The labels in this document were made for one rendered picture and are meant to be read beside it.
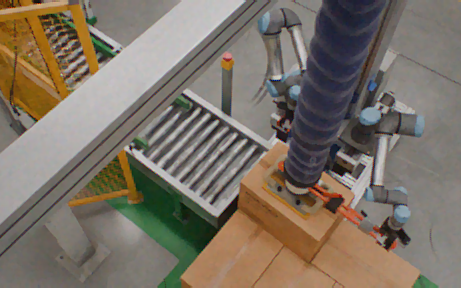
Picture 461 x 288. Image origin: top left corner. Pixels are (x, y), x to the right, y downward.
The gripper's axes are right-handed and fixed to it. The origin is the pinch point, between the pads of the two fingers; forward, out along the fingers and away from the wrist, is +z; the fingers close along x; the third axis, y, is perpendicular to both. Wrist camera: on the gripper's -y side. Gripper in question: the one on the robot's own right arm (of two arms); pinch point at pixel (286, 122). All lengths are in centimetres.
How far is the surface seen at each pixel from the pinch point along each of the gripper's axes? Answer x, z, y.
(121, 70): -132, -196, 35
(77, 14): -75, -96, -79
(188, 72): -122, -190, 41
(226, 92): 18, 41, -65
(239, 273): -80, 55, 30
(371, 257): -15, 55, 88
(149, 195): -63, 107, -77
